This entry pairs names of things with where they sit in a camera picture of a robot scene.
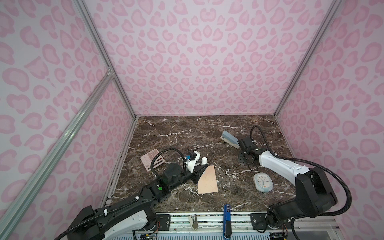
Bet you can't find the blue grey stapler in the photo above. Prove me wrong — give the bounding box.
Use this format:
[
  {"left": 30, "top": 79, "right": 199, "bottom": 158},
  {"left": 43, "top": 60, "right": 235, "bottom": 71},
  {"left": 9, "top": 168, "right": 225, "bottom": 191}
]
[{"left": 221, "top": 131, "right": 240, "bottom": 149}]

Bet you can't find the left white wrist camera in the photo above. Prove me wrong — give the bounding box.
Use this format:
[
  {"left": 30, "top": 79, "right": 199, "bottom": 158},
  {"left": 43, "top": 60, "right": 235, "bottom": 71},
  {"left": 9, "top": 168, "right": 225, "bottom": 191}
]
[{"left": 186, "top": 151, "right": 201, "bottom": 173}]

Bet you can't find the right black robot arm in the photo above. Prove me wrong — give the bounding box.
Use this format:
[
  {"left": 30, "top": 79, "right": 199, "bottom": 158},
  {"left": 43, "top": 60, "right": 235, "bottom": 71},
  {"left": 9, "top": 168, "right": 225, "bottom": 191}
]
[{"left": 238, "top": 137, "right": 338, "bottom": 229}]

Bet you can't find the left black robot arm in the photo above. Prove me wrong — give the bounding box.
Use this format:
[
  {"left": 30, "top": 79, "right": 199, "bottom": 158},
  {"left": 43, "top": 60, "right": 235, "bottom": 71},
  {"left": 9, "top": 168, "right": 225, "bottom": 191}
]
[{"left": 57, "top": 163, "right": 208, "bottom": 240}]

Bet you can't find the pink envelope with cream flap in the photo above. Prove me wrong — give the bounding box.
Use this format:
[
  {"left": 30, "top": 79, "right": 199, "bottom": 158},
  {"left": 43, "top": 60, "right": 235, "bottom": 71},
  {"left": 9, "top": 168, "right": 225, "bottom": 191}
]
[{"left": 198, "top": 166, "right": 218, "bottom": 194}]

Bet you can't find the left black corrugated cable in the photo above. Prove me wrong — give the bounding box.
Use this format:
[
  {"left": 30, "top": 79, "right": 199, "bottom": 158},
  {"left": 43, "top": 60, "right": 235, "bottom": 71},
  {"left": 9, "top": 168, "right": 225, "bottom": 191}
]
[{"left": 53, "top": 147, "right": 188, "bottom": 240}]

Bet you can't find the right black corrugated cable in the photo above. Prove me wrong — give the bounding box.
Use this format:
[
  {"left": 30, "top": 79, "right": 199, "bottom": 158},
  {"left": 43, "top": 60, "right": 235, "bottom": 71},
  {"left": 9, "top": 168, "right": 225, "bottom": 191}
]
[{"left": 249, "top": 124, "right": 353, "bottom": 217}]

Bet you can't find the beige hanging tag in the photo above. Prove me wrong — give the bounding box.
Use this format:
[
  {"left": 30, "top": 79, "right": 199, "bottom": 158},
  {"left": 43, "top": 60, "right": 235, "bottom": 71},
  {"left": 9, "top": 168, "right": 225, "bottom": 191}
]
[{"left": 188, "top": 214, "right": 199, "bottom": 231}]

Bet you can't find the black corrugated cable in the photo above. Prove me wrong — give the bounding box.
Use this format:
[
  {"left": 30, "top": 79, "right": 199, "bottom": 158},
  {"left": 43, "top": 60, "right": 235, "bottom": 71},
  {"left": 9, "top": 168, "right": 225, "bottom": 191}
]
[
  {"left": 249, "top": 124, "right": 353, "bottom": 217},
  {"left": 53, "top": 147, "right": 188, "bottom": 240}
]

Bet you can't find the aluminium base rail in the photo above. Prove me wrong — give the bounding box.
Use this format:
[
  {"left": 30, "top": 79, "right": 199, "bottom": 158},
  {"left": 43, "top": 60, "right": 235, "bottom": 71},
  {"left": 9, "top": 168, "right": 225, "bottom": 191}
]
[{"left": 107, "top": 209, "right": 340, "bottom": 240}]

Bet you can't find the white glue stick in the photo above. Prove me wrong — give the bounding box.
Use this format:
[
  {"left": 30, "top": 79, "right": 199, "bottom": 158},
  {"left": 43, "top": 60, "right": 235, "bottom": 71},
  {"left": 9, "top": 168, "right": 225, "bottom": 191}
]
[{"left": 201, "top": 157, "right": 208, "bottom": 165}]

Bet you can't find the blue black clip tool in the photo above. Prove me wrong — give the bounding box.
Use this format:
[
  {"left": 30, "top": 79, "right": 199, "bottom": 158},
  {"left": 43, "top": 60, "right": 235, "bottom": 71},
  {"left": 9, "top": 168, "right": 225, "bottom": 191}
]
[{"left": 223, "top": 204, "right": 232, "bottom": 240}]

